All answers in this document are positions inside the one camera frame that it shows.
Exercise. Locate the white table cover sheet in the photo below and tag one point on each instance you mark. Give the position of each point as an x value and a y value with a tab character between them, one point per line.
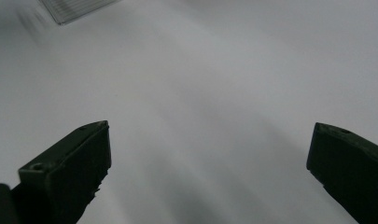
208	77

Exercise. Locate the clear plastic tray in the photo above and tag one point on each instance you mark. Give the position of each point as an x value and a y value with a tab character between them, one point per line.
74	9

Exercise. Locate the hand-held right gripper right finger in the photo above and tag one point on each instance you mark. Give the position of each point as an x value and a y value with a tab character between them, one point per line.
351	168

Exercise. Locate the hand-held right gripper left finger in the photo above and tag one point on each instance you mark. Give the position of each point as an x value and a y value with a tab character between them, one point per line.
71	174

